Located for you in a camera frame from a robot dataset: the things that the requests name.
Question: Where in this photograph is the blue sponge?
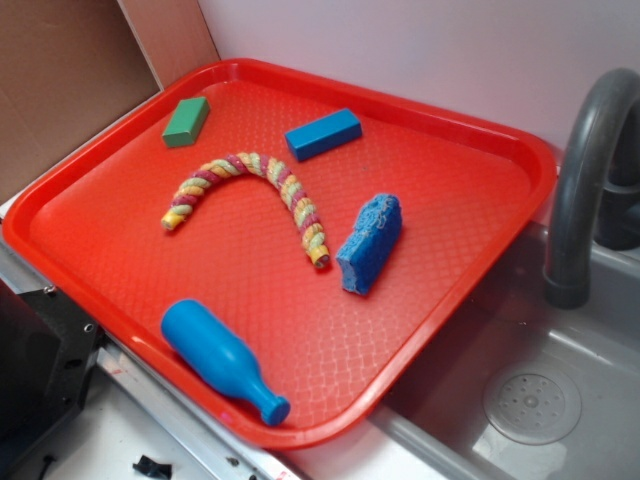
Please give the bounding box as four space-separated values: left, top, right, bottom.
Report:
336 194 403 296

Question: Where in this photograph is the black tape scrap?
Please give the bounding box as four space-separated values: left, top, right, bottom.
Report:
132 455 173 480

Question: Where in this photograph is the grey plastic sink basin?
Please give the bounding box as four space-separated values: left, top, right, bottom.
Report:
372 225 639 479

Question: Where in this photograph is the blue wooden block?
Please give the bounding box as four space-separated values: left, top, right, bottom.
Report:
284 109 363 161

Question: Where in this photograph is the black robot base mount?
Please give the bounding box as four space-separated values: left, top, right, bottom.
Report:
1 284 102 479

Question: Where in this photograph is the blue plastic bottle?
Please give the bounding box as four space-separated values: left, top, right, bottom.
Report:
161 299 291 426

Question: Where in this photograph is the green wooden block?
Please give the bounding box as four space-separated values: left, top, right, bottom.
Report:
162 97 210 148

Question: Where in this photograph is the round sink drain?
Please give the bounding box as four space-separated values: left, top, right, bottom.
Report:
483 363 582 446

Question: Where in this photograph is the brown cardboard panel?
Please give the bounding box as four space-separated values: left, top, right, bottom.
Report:
1 1 219 201

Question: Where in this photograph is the grey toy faucet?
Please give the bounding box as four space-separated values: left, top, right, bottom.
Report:
543 68 639 309

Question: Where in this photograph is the red plastic tray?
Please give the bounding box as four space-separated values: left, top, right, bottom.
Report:
2 59 556 450

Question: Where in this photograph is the multicolour twisted rope toy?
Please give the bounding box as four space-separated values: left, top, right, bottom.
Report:
161 152 331 269

